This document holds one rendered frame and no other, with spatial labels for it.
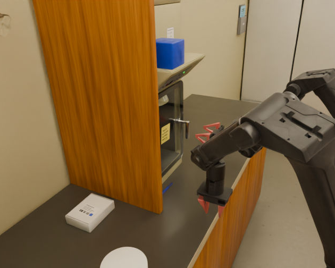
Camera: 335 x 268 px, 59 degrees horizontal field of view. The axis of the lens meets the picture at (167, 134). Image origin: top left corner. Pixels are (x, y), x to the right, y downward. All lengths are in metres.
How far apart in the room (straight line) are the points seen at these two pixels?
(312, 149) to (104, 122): 0.86
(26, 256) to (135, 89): 0.70
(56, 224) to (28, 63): 0.64
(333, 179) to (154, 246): 0.76
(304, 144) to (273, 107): 0.09
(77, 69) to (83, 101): 0.13
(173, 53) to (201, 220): 0.64
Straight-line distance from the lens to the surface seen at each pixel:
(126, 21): 0.99
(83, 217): 1.24
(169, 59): 1.05
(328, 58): 4.07
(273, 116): 0.49
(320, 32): 4.03
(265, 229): 2.62
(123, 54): 1.02
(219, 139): 0.68
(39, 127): 1.35
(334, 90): 0.98
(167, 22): 1.23
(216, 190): 0.94
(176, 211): 1.26
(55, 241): 1.24
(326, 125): 0.48
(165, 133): 1.29
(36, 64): 1.30
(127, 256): 0.92
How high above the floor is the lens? 1.77
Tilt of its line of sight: 26 degrees down
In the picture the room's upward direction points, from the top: 2 degrees counter-clockwise
